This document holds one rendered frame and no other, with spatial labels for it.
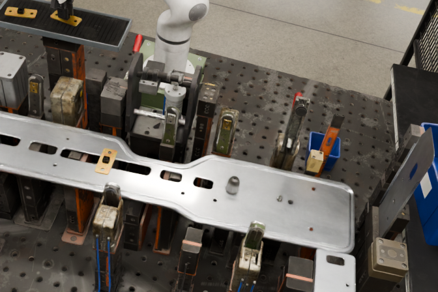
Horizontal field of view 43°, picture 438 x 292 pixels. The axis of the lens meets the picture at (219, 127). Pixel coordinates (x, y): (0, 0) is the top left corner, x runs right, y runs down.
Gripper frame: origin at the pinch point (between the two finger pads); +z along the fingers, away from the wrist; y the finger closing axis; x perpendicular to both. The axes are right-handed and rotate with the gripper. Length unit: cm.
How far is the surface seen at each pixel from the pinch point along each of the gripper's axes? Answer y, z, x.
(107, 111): 15.5, 16.3, 21.6
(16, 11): 4.5, 2.5, -13.1
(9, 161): 41.1, 18.8, 7.2
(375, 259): 32, 14, 101
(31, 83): 21.8, 9.3, 2.2
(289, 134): 7, 9, 71
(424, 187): 8, 9, 108
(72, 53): 4.3, 11.1, 4.0
